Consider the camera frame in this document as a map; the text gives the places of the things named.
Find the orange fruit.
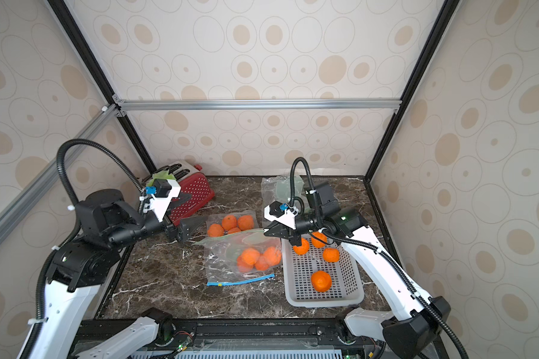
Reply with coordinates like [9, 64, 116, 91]
[322, 248, 341, 263]
[310, 231, 329, 248]
[311, 271, 332, 293]
[293, 238, 310, 256]

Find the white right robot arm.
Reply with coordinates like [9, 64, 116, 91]
[264, 182, 451, 358]

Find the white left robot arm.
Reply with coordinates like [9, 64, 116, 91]
[19, 187, 200, 358]

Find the blue-seal zip-top bag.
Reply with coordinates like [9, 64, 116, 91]
[200, 210, 282, 287]

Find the red polka-dot toaster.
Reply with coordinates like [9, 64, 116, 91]
[156, 160, 214, 225]

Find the green plastic lettuce leaf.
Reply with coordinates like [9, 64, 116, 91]
[145, 170, 175, 186]

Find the white perforated plastic basket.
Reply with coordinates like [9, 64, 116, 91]
[281, 239, 365, 308]

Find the aluminium rear cross bar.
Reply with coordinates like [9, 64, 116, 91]
[117, 98, 401, 111]

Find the aluminium left side bar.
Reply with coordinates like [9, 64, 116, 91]
[0, 104, 118, 245]

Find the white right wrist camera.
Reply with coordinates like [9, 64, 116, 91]
[264, 201, 299, 230]

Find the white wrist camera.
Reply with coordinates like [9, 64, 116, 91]
[142, 179, 181, 222]
[264, 201, 299, 230]

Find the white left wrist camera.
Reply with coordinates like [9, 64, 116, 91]
[142, 179, 181, 222]

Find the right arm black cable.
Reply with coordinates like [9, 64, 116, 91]
[288, 156, 470, 359]

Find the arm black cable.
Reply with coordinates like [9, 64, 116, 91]
[17, 138, 147, 359]
[288, 156, 470, 359]

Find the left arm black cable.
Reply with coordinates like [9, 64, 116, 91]
[17, 138, 147, 359]

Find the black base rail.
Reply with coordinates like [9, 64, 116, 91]
[73, 316, 450, 359]

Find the black left corner post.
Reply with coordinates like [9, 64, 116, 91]
[46, 0, 157, 173]

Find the black corner frame post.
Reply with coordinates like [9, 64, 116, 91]
[364, 0, 461, 184]

